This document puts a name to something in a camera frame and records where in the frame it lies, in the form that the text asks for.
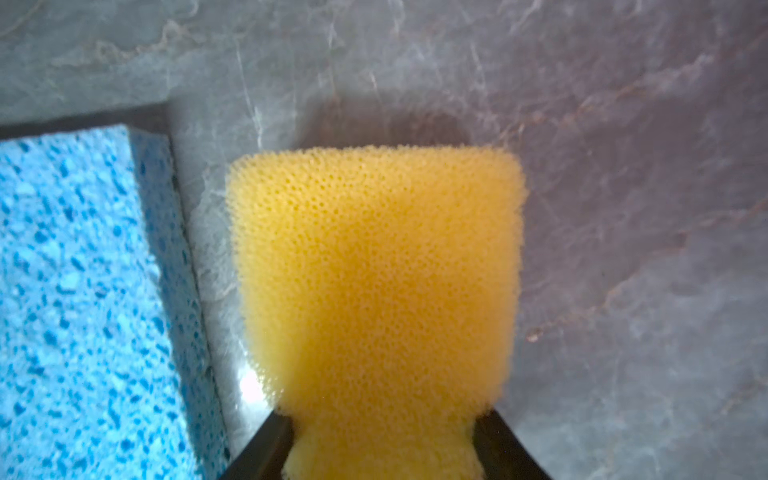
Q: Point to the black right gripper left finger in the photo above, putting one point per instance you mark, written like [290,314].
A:
[265,454]

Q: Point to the blue sponge right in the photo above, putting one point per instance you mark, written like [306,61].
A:
[105,369]

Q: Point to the yellow sponge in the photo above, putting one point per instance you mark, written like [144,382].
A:
[379,292]

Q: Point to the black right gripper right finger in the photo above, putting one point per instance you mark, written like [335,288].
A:
[501,454]

